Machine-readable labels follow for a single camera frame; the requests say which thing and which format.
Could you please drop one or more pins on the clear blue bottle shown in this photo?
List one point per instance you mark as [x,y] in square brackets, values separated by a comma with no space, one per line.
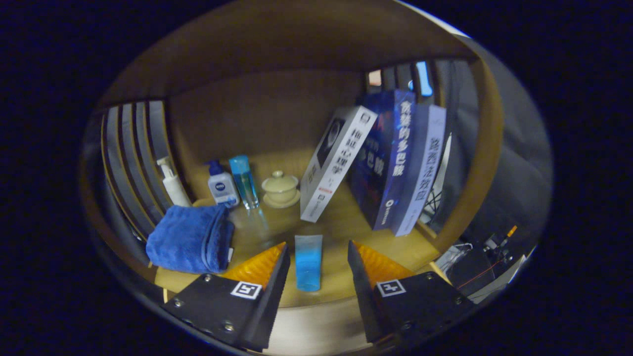
[245,183]

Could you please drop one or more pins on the white bottle with blue cap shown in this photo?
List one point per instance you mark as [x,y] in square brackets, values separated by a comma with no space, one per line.
[222,190]

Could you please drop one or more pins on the wooden countertop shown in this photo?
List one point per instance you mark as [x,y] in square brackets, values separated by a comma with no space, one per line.
[341,217]

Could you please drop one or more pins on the blue cosmetic tube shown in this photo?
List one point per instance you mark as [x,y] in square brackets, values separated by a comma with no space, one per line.
[309,262]

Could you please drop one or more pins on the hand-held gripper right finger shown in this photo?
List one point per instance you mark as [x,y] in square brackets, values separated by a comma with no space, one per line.
[368,306]

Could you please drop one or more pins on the dark blue book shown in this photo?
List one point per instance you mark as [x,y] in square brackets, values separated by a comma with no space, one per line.
[390,158]

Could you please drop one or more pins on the black device with orange part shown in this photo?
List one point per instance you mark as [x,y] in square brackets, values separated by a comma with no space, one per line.
[497,244]

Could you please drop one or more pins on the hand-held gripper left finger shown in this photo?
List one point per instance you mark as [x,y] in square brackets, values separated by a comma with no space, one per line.
[267,306]

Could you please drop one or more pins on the wooden cabinet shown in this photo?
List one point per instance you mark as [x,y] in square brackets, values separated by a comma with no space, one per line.
[267,109]

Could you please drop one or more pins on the white book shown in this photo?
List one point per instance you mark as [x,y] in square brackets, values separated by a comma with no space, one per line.
[331,168]

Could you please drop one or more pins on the pale lilac book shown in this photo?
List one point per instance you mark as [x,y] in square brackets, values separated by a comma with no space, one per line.
[425,168]

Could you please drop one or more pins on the white pump bottle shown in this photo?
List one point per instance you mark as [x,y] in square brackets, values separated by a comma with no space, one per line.
[175,190]

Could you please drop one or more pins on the blue folded towel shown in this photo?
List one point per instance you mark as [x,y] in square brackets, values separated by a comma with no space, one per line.
[188,240]

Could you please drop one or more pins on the beige lidded tea cup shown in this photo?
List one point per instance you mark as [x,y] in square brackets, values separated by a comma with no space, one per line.
[280,190]

